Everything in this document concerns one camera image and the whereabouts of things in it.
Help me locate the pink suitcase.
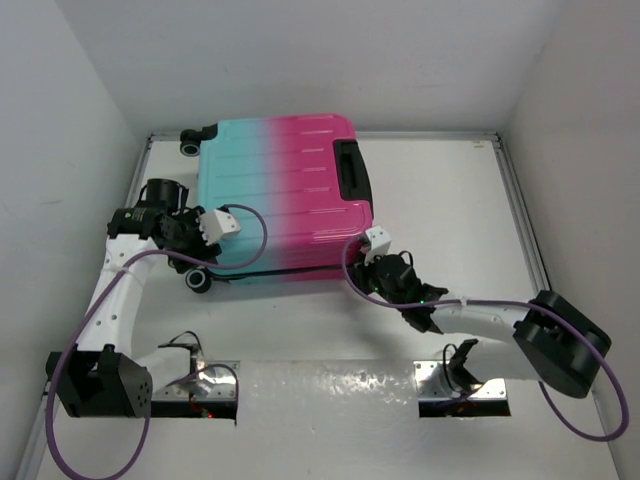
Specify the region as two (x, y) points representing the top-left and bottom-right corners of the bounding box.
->
(180, 114), (374, 293)

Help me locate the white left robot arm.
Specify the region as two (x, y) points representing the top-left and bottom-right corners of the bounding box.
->
(46, 179), (220, 418)

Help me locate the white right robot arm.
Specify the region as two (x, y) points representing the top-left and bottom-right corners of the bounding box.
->
(343, 254), (612, 399)

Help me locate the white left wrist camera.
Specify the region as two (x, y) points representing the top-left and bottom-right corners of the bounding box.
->
(198, 209), (242, 246)

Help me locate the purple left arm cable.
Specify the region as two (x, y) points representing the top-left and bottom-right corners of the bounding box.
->
(44, 202), (269, 478)

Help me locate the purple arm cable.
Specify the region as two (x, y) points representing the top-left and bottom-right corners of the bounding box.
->
(44, 202), (269, 478)
(340, 236), (630, 442)

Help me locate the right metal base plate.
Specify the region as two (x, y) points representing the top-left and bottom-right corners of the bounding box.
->
(413, 360), (508, 404)

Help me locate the metal base plate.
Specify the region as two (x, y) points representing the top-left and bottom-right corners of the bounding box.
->
(413, 360), (508, 404)
(152, 361), (240, 403)

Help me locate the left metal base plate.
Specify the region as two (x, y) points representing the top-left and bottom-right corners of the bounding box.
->
(152, 361), (240, 403)

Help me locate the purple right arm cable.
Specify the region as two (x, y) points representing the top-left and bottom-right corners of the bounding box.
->
(340, 236), (630, 442)

